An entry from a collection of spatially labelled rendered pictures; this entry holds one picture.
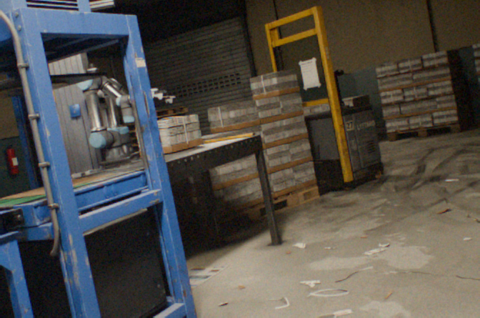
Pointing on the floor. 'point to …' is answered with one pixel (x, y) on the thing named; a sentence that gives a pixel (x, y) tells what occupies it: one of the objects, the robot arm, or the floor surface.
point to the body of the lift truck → (351, 128)
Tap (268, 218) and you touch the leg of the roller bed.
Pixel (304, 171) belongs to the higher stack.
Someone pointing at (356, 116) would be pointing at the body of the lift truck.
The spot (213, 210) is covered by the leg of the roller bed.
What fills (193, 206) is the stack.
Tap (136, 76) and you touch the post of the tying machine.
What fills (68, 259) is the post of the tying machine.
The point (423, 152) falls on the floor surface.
